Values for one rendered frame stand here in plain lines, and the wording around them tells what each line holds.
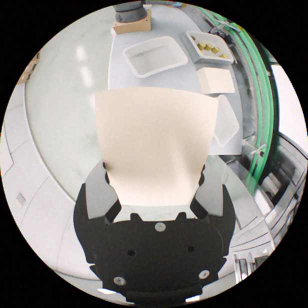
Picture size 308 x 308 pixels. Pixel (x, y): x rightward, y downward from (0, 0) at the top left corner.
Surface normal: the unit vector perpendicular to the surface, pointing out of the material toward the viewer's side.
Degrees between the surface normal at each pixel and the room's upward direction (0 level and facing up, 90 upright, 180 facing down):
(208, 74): 0
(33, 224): 90
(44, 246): 90
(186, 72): 0
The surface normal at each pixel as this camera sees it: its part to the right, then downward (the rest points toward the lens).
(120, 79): 0.03, 0.48
